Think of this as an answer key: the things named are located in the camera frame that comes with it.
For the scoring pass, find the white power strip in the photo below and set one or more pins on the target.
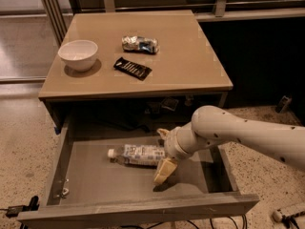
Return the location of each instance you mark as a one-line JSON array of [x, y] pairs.
[[292, 211]]

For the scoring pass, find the white ceramic bowl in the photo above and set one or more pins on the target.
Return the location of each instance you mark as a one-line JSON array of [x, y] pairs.
[[79, 55]]

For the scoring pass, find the black snack packet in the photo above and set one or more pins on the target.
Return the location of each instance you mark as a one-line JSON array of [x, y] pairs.
[[133, 69]]

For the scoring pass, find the small black floor device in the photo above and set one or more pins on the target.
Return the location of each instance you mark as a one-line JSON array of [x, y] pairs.
[[283, 104]]

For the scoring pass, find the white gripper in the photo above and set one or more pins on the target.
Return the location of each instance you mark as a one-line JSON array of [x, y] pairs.
[[171, 146]]

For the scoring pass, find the grey wooden cabinet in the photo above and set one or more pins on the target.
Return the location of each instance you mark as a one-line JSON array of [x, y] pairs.
[[185, 63]]

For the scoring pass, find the open grey top drawer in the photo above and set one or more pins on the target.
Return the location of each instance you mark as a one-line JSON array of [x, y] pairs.
[[86, 190]]

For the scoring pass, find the metal window railing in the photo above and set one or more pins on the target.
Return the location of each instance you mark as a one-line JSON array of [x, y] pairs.
[[204, 10]]

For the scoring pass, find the crumpled silver snack bag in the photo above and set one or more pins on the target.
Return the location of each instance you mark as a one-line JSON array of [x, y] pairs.
[[140, 44]]

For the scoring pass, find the black power adapter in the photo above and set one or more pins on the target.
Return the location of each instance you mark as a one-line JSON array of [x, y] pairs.
[[13, 211]]

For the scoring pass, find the blue label plastic bottle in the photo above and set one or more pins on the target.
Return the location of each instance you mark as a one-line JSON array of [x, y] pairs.
[[142, 155]]

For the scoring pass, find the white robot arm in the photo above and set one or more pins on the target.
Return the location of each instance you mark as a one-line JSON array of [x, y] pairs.
[[211, 126]]

